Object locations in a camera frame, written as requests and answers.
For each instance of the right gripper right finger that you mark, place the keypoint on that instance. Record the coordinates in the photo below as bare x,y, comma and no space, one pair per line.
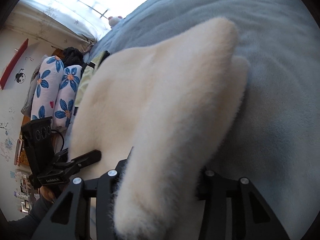
235,209

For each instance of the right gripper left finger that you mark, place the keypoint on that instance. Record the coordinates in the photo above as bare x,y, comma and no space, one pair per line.
69,217

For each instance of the cream fleece blanket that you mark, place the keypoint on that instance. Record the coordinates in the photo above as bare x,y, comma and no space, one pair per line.
165,108

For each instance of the black clothing pile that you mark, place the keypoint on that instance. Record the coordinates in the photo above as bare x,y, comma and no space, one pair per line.
72,56

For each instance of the person's left hand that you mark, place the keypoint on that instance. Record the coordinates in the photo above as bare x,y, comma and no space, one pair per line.
48,194

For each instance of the blue-grey bed cover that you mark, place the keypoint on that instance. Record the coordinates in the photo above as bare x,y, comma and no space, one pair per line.
274,138

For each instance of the floral blue white quilt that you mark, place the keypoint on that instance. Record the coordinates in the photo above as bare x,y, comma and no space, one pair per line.
55,92

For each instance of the yellow-green black folded garment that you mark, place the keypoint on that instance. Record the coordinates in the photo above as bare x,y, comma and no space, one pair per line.
87,75

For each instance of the pink white plush toy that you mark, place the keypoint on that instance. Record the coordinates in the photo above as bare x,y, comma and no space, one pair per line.
113,21

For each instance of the black camera box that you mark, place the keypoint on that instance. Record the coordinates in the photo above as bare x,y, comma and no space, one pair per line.
36,136

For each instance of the red wall shelf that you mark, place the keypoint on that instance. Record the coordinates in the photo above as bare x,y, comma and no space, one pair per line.
11,65

